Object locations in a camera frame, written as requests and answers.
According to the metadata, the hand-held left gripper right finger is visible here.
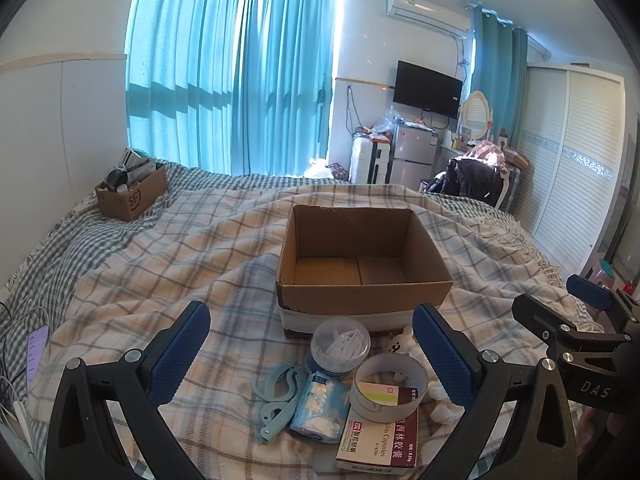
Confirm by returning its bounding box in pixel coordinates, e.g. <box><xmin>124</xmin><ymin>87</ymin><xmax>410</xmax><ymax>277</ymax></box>
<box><xmin>411</xmin><ymin>303</ymin><xmax>578</xmax><ymax>480</ymax></box>

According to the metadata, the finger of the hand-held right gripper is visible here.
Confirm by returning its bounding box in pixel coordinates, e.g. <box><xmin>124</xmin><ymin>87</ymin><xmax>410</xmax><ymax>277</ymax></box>
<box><xmin>566</xmin><ymin>274</ymin><xmax>640</xmax><ymax>333</ymax></box>
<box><xmin>512</xmin><ymin>294</ymin><xmax>631</xmax><ymax>349</ymax></box>

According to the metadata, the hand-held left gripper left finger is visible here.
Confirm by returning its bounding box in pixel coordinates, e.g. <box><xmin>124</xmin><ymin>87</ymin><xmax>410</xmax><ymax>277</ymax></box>
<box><xmin>45</xmin><ymin>301</ymin><xmax>212</xmax><ymax>480</ymax></box>

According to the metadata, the white cloth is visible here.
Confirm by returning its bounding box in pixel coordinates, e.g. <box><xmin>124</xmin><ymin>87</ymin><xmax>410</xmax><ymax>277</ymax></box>
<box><xmin>386</xmin><ymin>327</ymin><xmax>470</xmax><ymax>423</ymax></box>

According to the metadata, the white tape roll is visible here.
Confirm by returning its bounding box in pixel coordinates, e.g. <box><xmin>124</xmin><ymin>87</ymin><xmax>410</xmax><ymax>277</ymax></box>
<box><xmin>349</xmin><ymin>353</ymin><xmax>430</xmax><ymax>423</ymax></box>

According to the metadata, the clear cotton swab jar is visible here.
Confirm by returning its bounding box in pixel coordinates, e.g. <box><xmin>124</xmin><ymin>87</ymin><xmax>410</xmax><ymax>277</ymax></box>
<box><xmin>309</xmin><ymin>316</ymin><xmax>372</xmax><ymax>382</ymax></box>

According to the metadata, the white and dark red medicine box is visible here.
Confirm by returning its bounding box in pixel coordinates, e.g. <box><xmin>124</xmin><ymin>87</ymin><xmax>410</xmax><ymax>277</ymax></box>
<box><xmin>334</xmin><ymin>400</ymin><xmax>420</xmax><ymax>472</ymax></box>

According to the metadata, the brown cardboard box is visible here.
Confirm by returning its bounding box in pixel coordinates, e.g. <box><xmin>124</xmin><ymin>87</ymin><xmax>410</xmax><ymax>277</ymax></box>
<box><xmin>276</xmin><ymin>204</ymin><xmax>455</xmax><ymax>338</ymax></box>

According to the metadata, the light blue plastic hook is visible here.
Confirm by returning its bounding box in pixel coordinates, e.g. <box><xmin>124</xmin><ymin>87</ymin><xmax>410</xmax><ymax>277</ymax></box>
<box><xmin>250</xmin><ymin>365</ymin><xmax>307</xmax><ymax>445</ymax></box>

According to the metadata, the blue tissue pack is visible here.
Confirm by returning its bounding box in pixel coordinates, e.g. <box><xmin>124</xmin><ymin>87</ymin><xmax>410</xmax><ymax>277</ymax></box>
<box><xmin>289</xmin><ymin>371</ymin><xmax>352</xmax><ymax>443</ymax></box>

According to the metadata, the pink bottle with teal cap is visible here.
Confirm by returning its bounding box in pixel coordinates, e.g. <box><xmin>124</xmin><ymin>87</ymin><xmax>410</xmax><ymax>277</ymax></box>
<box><xmin>590</xmin><ymin>259</ymin><xmax>618</xmax><ymax>287</ymax></box>

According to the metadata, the beige plaid blanket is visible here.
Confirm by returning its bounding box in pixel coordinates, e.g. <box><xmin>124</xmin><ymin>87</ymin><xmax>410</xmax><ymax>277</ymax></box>
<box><xmin>27</xmin><ymin>182</ymin><xmax>616</xmax><ymax>480</ymax></box>

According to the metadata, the white chair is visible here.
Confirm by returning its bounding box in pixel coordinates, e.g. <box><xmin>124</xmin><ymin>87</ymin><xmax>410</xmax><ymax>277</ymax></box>
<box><xmin>492</xmin><ymin>165</ymin><xmax>512</xmax><ymax>209</ymax></box>

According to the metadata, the white louvred wardrobe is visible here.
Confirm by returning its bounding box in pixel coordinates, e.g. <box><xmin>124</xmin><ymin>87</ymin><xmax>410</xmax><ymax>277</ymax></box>
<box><xmin>515</xmin><ymin>62</ymin><xmax>626</xmax><ymax>286</ymax></box>

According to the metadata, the black jacket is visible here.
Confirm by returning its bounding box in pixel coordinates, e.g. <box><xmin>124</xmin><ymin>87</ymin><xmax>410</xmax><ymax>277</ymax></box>
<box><xmin>440</xmin><ymin>157</ymin><xmax>503</xmax><ymax>203</ymax></box>

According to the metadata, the green gingham bed sheet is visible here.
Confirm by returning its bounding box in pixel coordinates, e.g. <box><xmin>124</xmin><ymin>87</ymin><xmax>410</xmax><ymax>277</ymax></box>
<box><xmin>0</xmin><ymin>160</ymin><xmax>601</xmax><ymax>480</ymax></box>

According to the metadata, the small printed cardboard box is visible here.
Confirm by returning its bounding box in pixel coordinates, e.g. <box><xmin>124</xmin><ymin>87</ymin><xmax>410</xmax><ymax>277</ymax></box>
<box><xmin>95</xmin><ymin>165</ymin><xmax>169</xmax><ymax>222</ymax></box>

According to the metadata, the pink patterned cloth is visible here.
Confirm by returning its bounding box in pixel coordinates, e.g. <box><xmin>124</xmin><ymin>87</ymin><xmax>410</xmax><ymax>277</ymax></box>
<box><xmin>467</xmin><ymin>140</ymin><xmax>508</xmax><ymax>166</ymax></box>

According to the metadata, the white and green packet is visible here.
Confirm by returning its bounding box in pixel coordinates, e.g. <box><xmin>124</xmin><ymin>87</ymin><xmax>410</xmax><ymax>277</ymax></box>
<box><xmin>120</xmin><ymin>149</ymin><xmax>157</xmax><ymax>181</ymax></box>

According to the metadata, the silver fridge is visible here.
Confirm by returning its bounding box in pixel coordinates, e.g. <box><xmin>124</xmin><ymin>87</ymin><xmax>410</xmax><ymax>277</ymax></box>
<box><xmin>391</xmin><ymin>124</ymin><xmax>441</xmax><ymax>191</ymax></box>

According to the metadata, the white suitcase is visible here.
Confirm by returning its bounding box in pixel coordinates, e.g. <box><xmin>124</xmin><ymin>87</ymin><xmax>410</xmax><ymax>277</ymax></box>
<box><xmin>350</xmin><ymin>135</ymin><xmax>396</xmax><ymax>185</ymax></box>

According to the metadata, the white oval mirror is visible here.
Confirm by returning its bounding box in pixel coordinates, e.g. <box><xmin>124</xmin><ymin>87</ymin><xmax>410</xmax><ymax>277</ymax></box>
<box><xmin>460</xmin><ymin>91</ymin><xmax>493</xmax><ymax>141</ymax></box>

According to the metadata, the white plastic bag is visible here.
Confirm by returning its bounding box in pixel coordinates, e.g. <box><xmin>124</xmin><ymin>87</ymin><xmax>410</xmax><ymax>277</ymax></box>
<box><xmin>303</xmin><ymin>157</ymin><xmax>333</xmax><ymax>179</ymax></box>

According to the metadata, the clear plastic bag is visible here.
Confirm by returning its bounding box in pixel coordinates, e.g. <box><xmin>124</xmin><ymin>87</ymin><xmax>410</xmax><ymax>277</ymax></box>
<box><xmin>372</xmin><ymin>112</ymin><xmax>398</xmax><ymax>136</ymax></box>

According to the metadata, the teal window curtain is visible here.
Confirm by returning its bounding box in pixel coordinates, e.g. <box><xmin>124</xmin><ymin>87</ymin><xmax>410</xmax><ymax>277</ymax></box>
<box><xmin>470</xmin><ymin>7</ymin><xmax>528</xmax><ymax>148</ymax></box>
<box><xmin>227</xmin><ymin>0</ymin><xmax>345</xmax><ymax>177</ymax></box>
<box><xmin>125</xmin><ymin>0</ymin><xmax>246</xmax><ymax>173</ymax></box>

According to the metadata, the white air conditioner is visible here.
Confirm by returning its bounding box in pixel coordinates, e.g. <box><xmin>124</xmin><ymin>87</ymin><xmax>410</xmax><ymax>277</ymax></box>
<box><xmin>385</xmin><ymin>0</ymin><xmax>472</xmax><ymax>37</ymax></box>

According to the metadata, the phone with cable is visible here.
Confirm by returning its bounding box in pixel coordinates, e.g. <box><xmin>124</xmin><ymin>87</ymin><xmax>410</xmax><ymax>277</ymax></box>
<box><xmin>0</xmin><ymin>310</ymin><xmax>51</xmax><ymax>441</ymax></box>

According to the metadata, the black wall television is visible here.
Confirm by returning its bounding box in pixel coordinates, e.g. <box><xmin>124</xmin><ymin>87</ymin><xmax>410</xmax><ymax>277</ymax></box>
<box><xmin>392</xmin><ymin>60</ymin><xmax>463</xmax><ymax>120</ymax></box>

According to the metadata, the black wall cable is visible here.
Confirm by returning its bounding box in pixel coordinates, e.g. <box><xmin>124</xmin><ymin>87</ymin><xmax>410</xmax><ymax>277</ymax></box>
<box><xmin>345</xmin><ymin>85</ymin><xmax>363</xmax><ymax>133</ymax></box>

